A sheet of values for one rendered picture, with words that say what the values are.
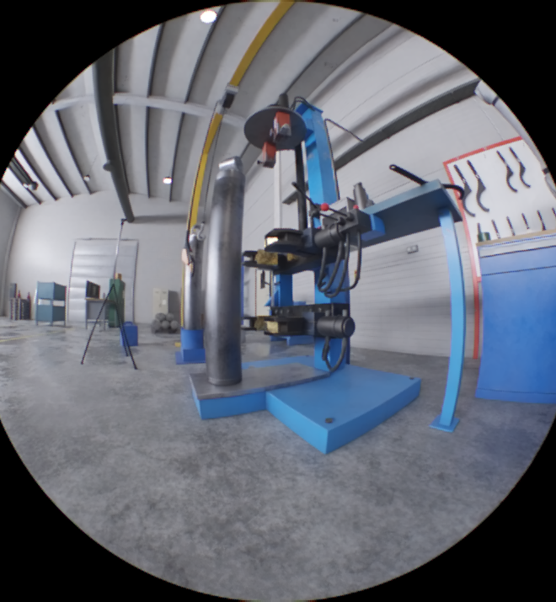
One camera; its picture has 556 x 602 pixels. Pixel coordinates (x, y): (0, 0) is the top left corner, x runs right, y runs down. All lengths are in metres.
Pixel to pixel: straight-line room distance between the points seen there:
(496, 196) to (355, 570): 2.95
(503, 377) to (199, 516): 1.53
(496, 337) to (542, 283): 0.43
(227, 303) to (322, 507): 1.00
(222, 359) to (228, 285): 0.41
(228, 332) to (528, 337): 1.72
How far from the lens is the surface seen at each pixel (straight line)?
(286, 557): 0.59
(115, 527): 0.71
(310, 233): 1.17
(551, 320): 1.48
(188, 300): 2.44
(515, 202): 2.83
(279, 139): 1.76
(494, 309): 1.44
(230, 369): 1.17
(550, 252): 1.51
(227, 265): 1.16
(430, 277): 2.81
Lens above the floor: 0.55
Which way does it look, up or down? 4 degrees up
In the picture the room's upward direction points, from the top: straight up
